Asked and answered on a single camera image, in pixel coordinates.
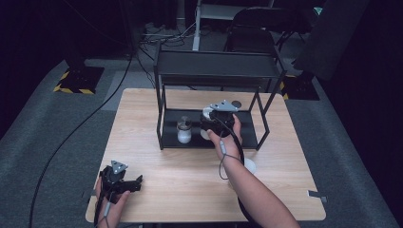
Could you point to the dark grey hanging panel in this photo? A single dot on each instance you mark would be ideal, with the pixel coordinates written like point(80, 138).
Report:
point(329, 38)

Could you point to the round dark table grommet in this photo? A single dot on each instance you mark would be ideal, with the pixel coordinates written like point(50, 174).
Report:
point(237, 103)

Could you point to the small teal object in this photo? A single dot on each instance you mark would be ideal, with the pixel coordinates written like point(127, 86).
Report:
point(318, 10)

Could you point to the white metal desk frame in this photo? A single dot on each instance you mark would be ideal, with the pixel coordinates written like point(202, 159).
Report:
point(196, 31)

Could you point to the small silver-lid jar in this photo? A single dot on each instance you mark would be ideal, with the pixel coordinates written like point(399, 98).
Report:
point(184, 133)

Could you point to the person's right hand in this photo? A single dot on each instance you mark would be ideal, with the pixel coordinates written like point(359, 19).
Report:
point(229, 144)

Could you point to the black folding chair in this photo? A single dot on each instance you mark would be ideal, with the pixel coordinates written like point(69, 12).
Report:
point(250, 34)

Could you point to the grey table edge clamp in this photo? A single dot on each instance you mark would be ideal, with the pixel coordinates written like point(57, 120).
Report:
point(316, 194)
point(89, 193)

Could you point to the black yellow-striped stand base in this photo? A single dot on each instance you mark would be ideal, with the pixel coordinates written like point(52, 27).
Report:
point(80, 79)
point(301, 88)

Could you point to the white-lid jar with yellow powder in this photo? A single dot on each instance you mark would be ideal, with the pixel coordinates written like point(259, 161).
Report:
point(251, 165)

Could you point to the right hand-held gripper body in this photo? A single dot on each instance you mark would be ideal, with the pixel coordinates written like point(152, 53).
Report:
point(221, 125)

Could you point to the person's left hand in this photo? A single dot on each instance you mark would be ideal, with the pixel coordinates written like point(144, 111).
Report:
point(114, 210)

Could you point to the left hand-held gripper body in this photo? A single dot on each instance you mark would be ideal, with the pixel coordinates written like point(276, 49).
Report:
point(112, 185)

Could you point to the black metal two-tier shelf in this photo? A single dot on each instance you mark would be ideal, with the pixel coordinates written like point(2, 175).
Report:
point(190, 63)

